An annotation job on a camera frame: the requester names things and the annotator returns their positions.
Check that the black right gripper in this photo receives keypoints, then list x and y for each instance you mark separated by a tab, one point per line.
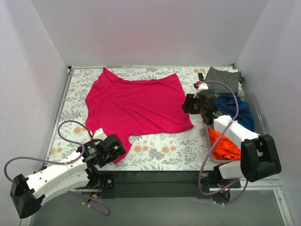
186	105

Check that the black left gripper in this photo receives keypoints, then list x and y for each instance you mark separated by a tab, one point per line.
116	150

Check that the pink t-shirt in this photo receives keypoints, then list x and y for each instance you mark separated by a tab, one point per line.
134	108

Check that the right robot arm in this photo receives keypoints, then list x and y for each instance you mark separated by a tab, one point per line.
258	153

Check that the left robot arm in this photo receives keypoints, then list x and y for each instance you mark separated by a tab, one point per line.
79	169

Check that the blue t-shirt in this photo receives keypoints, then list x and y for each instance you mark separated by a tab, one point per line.
227	104

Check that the grey folded t-shirt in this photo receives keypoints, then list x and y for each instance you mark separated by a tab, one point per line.
223	78

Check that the orange t-shirt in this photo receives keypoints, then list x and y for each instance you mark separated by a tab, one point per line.
224	149

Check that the clear plastic bin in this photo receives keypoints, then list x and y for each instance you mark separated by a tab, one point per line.
259	125

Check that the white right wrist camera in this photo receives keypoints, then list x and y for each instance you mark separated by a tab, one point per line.
200	86

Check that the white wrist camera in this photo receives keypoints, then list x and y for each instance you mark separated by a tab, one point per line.
200	86
99	135

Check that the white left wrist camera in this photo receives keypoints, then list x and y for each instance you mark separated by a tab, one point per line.
99	135

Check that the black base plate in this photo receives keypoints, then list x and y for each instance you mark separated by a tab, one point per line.
147	184

